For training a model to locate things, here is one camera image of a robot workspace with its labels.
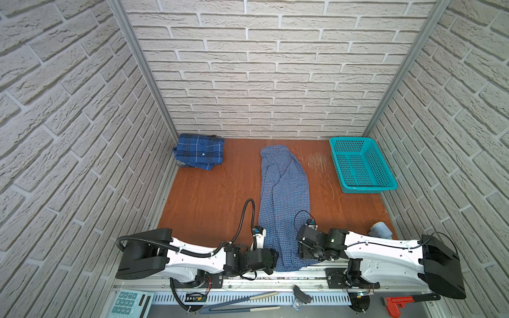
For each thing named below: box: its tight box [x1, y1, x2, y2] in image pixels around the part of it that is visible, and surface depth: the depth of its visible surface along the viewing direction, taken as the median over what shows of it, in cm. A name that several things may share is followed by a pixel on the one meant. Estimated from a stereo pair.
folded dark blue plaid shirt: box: [173, 133, 225, 171], surface depth 105 cm
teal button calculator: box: [106, 290, 155, 318], surface depth 68 cm
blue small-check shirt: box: [258, 144, 319, 272], surface depth 96 cm
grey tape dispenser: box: [367, 221, 394, 240], surface depth 81 cm
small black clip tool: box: [292, 284, 313, 305], surface depth 71 cm
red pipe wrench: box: [385, 292, 441, 318], surface depth 70 cm
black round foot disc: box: [347, 292, 371, 313], surface depth 72 cm
